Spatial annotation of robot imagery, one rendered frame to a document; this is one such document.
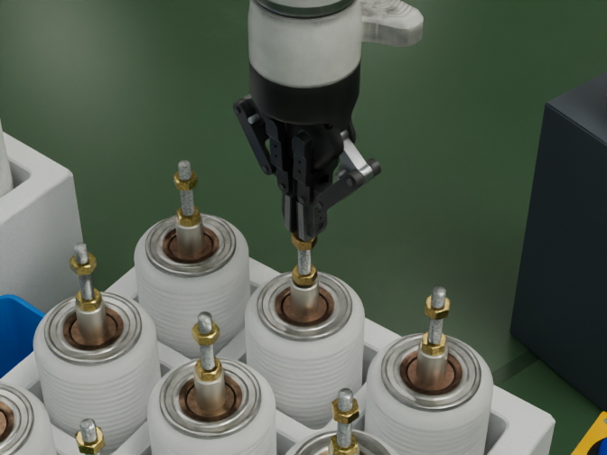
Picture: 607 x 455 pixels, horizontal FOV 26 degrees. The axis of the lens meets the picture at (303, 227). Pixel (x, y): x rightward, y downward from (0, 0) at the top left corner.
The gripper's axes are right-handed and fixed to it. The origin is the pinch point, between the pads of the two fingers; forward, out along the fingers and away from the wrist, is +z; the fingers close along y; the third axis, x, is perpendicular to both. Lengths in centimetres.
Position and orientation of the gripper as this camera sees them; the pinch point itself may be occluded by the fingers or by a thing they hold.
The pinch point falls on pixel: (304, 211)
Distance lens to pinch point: 97.5
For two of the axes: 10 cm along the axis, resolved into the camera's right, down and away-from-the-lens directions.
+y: 7.0, 4.8, -5.2
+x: 7.1, -4.8, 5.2
